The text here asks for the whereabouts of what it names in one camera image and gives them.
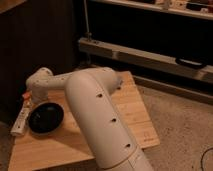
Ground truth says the grey metal rail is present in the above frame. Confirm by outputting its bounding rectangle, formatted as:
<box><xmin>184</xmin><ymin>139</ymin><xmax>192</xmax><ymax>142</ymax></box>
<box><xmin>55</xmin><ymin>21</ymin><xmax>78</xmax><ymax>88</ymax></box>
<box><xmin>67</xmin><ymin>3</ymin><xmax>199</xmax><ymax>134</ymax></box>
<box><xmin>78</xmin><ymin>37</ymin><xmax>213</xmax><ymax>84</ymax></box>

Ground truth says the black handle on rail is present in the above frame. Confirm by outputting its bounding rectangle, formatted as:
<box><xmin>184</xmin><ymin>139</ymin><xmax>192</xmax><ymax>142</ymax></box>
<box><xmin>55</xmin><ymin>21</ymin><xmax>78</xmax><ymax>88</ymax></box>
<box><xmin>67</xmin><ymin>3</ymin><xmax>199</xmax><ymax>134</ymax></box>
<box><xmin>175</xmin><ymin>58</ymin><xmax>206</xmax><ymax>69</ymax></box>

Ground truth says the white remote control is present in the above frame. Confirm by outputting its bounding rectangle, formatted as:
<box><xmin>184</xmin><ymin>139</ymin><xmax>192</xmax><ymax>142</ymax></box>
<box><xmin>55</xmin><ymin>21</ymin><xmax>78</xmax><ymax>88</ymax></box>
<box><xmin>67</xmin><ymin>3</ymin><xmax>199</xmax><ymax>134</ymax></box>
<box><xmin>11</xmin><ymin>107</ymin><xmax>30</xmax><ymax>136</ymax></box>

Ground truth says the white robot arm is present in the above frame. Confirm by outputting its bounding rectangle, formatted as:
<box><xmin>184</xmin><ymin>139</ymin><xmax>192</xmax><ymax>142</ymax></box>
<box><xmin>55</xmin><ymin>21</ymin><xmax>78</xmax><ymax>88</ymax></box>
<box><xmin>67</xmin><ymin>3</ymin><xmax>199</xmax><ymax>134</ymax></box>
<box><xmin>26</xmin><ymin>67</ymin><xmax>154</xmax><ymax>171</ymax></box>

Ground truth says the thin metal pole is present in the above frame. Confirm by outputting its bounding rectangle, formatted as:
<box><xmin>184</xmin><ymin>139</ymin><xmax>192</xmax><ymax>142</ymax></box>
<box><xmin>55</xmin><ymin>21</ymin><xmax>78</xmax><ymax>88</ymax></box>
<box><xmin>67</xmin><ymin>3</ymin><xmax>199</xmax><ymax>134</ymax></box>
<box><xmin>83</xmin><ymin>0</ymin><xmax>92</xmax><ymax>41</ymax></box>

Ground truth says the black ceramic bowl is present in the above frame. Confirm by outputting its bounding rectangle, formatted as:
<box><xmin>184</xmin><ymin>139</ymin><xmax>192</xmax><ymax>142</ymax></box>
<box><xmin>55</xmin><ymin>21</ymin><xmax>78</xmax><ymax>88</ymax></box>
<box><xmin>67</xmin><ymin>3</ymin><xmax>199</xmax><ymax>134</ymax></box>
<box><xmin>28</xmin><ymin>102</ymin><xmax>64</xmax><ymax>134</ymax></box>

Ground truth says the wooden shelf board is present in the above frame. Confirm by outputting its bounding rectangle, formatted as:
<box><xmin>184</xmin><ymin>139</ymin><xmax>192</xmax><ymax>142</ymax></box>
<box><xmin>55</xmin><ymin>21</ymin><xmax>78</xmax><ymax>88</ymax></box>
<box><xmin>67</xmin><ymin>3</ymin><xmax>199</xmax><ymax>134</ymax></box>
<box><xmin>91</xmin><ymin>0</ymin><xmax>213</xmax><ymax>21</ymax></box>

